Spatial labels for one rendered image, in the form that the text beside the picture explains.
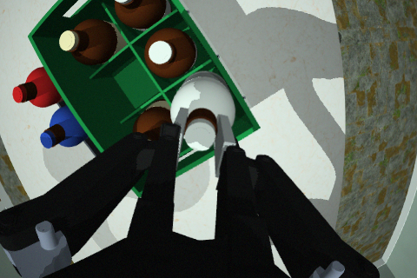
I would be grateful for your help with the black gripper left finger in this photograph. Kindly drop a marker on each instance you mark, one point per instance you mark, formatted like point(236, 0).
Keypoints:
point(40, 236)

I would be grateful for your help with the brown bottle with cream cap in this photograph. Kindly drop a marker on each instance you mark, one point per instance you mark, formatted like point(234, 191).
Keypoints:
point(92, 41)
point(150, 120)

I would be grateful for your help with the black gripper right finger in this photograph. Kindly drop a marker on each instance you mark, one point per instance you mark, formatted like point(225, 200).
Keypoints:
point(306, 243)

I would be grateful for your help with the grey tray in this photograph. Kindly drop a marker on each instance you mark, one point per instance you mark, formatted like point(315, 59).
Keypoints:
point(92, 147)

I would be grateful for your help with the brown bottle with white cap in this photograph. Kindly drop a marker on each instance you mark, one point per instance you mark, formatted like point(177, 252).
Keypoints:
point(178, 53)
point(141, 14)

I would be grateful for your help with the red bottle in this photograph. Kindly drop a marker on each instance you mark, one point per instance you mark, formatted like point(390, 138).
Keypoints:
point(38, 89)

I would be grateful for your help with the blue bottle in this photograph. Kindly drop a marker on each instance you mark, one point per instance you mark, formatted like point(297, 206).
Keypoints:
point(64, 130)

